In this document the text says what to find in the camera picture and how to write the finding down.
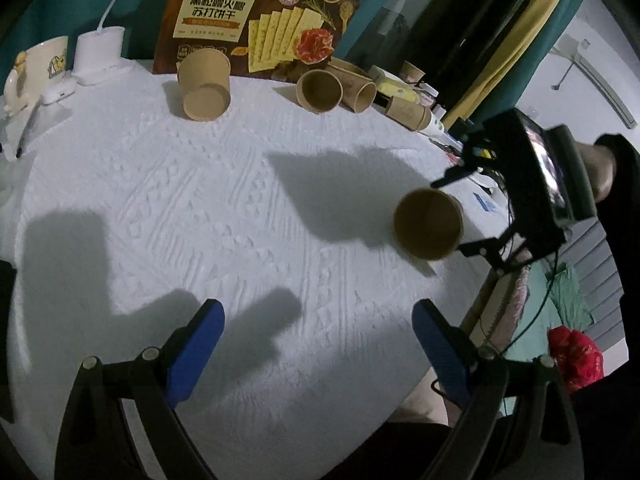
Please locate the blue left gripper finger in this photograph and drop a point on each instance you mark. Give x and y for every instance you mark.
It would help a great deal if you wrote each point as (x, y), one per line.
(516, 420)
(95, 441)

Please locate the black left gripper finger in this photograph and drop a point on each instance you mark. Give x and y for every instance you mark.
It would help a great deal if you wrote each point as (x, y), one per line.
(454, 174)
(494, 250)

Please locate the small brown cup behind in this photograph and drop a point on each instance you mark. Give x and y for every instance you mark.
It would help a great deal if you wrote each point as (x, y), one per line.
(410, 73)

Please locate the brown upside-down paper cup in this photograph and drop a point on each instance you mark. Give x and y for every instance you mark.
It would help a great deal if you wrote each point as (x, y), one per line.
(204, 79)

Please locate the person's right hand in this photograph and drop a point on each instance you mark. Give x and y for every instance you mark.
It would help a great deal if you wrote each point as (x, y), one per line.
(601, 168)

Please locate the green cloth on floor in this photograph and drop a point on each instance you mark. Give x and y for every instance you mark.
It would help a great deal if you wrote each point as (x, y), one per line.
(551, 302)

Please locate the red crumpled bag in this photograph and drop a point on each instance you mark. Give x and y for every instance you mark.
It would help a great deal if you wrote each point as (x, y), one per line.
(579, 360)

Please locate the yellow teal curtain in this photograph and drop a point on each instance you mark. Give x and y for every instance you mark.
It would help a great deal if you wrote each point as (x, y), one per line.
(506, 75)

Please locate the yellow snack packet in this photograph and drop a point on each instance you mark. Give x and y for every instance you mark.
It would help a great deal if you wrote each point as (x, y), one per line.
(392, 88)

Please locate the white textured tablecloth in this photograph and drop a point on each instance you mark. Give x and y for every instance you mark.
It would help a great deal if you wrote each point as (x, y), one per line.
(133, 216)

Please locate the brown cracker box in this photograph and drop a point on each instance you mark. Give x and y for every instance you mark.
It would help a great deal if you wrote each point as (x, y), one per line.
(268, 39)

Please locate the small white device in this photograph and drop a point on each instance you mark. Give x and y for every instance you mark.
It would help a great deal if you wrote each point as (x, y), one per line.
(59, 91)

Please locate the white cartoon mug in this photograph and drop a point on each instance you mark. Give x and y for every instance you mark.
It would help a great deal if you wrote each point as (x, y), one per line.
(34, 70)

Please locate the white lamp base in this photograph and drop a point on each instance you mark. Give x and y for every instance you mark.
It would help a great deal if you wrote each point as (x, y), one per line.
(98, 56)

